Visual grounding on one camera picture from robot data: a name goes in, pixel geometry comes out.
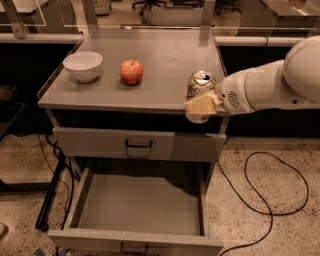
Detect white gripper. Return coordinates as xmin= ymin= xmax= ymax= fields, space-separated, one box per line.
xmin=184 ymin=70 xmax=255 ymax=115

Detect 7up can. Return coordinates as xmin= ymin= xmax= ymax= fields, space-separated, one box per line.
xmin=185 ymin=71 xmax=216 ymax=124

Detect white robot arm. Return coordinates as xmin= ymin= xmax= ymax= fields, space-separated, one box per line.
xmin=184 ymin=36 xmax=320 ymax=116

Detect grey drawer cabinet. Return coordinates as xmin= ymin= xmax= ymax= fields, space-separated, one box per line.
xmin=37 ymin=27 xmax=238 ymax=256

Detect closed upper grey drawer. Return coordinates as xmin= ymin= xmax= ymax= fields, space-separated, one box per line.
xmin=53 ymin=127 xmax=226 ymax=162

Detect open middle grey drawer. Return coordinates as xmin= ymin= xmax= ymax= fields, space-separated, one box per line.
xmin=48 ymin=167 xmax=223 ymax=256

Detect red apple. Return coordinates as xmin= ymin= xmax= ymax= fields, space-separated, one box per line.
xmin=119 ymin=60 xmax=143 ymax=85

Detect black office chair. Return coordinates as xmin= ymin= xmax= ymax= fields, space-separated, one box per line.
xmin=131 ymin=0 xmax=167 ymax=16

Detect white ceramic bowl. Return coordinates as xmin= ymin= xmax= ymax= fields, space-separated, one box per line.
xmin=63 ymin=51 xmax=103 ymax=83

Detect black floor cable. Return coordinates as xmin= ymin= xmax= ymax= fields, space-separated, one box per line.
xmin=216 ymin=151 xmax=310 ymax=256

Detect black cables at left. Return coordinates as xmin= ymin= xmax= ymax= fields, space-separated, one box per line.
xmin=35 ymin=133 xmax=81 ymax=231

